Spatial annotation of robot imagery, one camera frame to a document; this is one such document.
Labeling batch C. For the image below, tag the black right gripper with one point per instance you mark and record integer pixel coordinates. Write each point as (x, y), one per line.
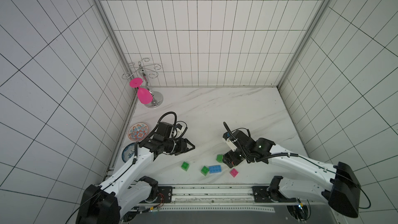
(235, 156)

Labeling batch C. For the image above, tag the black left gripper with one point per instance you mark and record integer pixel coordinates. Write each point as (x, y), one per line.
(182, 146)

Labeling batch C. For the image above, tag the green lego brick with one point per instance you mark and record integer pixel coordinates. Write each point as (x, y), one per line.
(219, 158)
(185, 166)
(205, 170)

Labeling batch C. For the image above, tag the magenta lego brick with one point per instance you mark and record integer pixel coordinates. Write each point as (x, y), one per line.
(234, 173)

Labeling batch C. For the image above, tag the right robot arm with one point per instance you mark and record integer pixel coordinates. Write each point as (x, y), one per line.
(335, 185)

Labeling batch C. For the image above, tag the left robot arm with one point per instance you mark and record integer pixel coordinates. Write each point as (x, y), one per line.
(109, 201)

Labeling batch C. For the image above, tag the blue lego brick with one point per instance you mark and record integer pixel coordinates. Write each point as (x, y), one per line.
(215, 169)

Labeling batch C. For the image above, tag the blue patterned ceramic plate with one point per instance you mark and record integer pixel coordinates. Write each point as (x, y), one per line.
(129, 152)

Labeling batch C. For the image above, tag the pink plastic wine glass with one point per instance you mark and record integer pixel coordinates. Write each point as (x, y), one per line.
(143, 94)

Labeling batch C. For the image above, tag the metal glass rack stand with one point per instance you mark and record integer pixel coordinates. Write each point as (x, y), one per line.
(148, 72)

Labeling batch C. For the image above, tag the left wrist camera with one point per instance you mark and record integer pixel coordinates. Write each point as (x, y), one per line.
(179, 130)

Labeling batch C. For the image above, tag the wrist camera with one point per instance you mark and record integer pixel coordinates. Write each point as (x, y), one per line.
(179, 130)
(229, 142)

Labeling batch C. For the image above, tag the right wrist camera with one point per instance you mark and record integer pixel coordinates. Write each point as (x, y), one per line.
(229, 142)

